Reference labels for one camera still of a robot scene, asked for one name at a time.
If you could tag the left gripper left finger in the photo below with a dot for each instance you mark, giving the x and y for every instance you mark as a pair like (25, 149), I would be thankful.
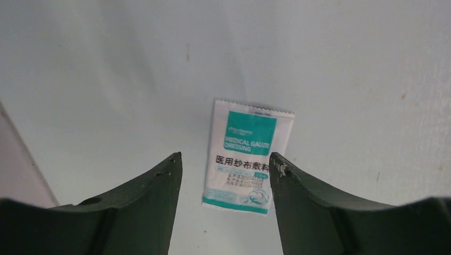
(136, 217)

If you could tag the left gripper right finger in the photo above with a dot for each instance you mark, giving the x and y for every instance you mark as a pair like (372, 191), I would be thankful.
(315, 217)

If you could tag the white teal packet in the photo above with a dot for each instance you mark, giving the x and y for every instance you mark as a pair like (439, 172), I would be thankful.
(242, 138)

